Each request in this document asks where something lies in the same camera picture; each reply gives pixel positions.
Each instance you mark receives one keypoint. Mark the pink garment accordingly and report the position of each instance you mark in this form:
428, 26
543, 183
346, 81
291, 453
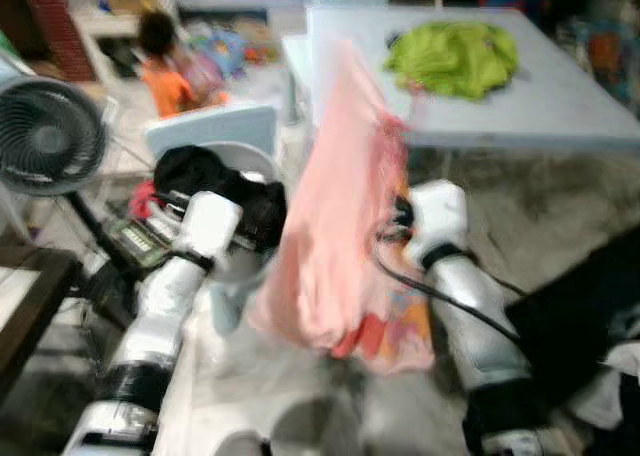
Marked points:
335, 206

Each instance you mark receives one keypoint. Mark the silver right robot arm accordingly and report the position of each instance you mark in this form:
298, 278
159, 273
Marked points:
475, 316

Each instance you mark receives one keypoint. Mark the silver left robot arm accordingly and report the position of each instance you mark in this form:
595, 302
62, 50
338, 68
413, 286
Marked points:
160, 306

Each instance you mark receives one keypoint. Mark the green garment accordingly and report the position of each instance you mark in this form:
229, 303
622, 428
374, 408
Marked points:
450, 61

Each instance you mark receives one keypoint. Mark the white laundry basket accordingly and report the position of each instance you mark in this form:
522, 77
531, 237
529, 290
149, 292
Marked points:
240, 266

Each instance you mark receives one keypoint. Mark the black garment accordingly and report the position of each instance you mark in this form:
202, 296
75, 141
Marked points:
215, 176

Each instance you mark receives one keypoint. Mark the light blue folding table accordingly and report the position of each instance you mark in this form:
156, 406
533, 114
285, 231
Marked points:
560, 96

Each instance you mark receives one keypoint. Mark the large black cloth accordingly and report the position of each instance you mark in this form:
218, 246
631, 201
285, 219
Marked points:
585, 306

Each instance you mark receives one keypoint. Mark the light blue plastic chair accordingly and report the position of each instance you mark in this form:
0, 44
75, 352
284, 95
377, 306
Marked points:
215, 126

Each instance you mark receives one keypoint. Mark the red cloth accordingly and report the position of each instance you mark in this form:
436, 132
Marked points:
145, 198

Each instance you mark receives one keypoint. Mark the colourful baby bouncer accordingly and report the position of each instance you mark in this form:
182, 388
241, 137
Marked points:
605, 56

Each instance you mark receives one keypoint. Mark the white crumpled garment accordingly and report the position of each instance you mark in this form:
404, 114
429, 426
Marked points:
610, 386

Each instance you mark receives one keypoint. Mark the child in orange shirt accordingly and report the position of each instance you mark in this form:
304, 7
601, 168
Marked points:
165, 86

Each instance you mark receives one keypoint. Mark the grey robot left leg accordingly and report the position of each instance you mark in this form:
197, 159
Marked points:
240, 446

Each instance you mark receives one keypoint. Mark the dark wooden table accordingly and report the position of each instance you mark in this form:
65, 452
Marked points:
60, 276

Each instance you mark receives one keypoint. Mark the brick pattern toy house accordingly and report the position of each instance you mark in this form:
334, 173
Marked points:
55, 26

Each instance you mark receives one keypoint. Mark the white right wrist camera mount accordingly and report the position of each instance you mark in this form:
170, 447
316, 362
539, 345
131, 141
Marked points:
440, 216

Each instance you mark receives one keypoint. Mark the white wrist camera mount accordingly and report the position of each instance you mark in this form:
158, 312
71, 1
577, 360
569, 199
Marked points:
212, 226
440, 216

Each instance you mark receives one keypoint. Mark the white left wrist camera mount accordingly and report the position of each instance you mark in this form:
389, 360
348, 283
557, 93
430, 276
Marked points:
212, 226

